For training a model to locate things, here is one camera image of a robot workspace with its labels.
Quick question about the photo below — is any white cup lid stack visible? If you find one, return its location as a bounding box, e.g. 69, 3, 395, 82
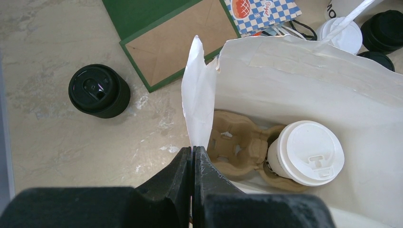
316, 17, 363, 55

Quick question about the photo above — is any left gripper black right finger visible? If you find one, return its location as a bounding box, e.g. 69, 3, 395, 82
192, 146, 335, 228

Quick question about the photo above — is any green paper bag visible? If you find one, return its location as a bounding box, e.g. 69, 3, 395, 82
103, 0, 240, 92

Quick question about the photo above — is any brown pulp cup carrier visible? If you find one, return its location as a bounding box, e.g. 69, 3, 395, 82
207, 111, 309, 192

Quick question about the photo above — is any white paper cup stack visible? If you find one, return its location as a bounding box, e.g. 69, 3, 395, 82
324, 0, 383, 20

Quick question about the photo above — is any blue checkered paper bag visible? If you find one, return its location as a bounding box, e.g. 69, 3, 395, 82
220, 0, 317, 41

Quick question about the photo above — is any brown kraft paper bag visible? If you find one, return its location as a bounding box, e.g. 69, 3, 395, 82
182, 35, 403, 228

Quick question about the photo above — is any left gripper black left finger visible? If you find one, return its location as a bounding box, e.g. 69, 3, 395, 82
0, 147, 192, 228

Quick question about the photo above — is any small black lid stack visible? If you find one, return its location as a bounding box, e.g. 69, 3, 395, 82
68, 64, 131, 119

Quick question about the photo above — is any white paper coffee cup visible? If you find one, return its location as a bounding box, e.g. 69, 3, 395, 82
267, 138, 290, 179

